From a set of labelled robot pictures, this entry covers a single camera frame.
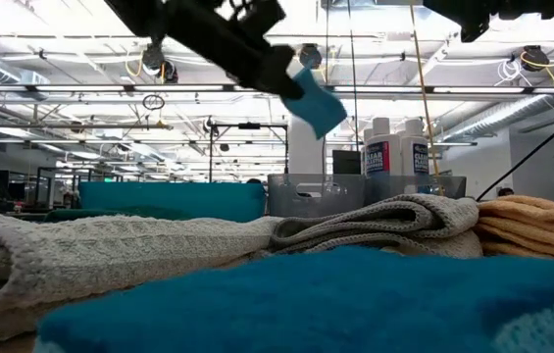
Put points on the white building column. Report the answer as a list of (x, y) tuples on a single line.
[(306, 157)]

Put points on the person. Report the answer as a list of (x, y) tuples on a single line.
[(254, 181), (505, 191)]

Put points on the grey towel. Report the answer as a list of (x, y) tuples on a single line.
[(110, 255), (379, 220)]

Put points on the orange towel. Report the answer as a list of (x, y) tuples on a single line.
[(531, 225)]

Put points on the black monitor box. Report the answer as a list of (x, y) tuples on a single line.
[(346, 162)]

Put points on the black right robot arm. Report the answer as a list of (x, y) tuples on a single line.
[(502, 7)]

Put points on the grey translucent bin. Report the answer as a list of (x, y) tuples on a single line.
[(428, 188), (316, 196)]

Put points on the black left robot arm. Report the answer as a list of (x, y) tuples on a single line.
[(129, 15)]

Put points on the teal blue towel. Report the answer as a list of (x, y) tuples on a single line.
[(306, 304)]

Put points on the black distant station frame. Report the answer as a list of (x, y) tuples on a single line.
[(249, 126)]

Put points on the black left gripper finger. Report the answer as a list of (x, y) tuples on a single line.
[(271, 73)]

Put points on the teal blue plastic bin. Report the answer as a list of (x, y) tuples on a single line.
[(173, 201)]

